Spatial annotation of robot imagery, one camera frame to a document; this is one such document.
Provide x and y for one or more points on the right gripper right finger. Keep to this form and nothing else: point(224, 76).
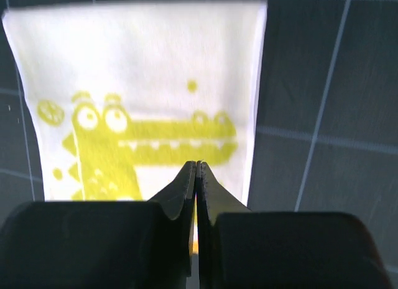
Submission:
point(240, 248)

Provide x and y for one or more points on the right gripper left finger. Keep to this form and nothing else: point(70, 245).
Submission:
point(102, 244)

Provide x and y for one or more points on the yellow patterned towel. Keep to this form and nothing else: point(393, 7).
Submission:
point(122, 94)

